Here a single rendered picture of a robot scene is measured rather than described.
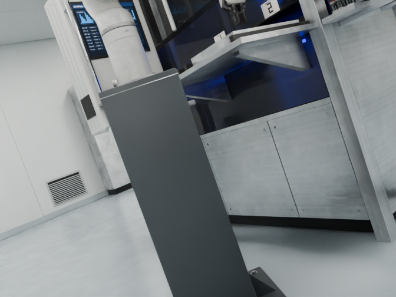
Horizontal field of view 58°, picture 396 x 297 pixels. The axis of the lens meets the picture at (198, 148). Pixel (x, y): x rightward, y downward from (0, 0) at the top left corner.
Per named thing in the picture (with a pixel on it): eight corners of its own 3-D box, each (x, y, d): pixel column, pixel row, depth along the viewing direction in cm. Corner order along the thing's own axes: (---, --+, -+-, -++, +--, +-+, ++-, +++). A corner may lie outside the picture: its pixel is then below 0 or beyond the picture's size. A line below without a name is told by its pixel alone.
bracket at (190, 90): (228, 101, 183) (220, 76, 182) (231, 99, 181) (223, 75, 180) (175, 118, 165) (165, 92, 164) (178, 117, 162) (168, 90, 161)
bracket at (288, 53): (304, 70, 142) (294, 39, 141) (310, 68, 139) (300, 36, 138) (245, 89, 123) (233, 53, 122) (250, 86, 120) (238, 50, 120)
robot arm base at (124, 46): (108, 91, 110) (86, 33, 108) (114, 98, 128) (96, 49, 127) (166, 71, 112) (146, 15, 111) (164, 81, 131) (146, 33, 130)
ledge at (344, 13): (343, 20, 137) (342, 15, 137) (376, 5, 127) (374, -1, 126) (323, 25, 130) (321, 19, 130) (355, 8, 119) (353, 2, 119)
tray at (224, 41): (254, 53, 155) (251, 45, 155) (301, 28, 133) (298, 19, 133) (193, 67, 136) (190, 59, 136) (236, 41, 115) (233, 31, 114)
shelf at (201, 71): (221, 78, 194) (220, 75, 194) (330, 24, 136) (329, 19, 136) (146, 99, 168) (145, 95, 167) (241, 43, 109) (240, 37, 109)
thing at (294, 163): (237, 180, 363) (208, 98, 357) (479, 157, 191) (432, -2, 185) (154, 221, 307) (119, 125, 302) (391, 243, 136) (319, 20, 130)
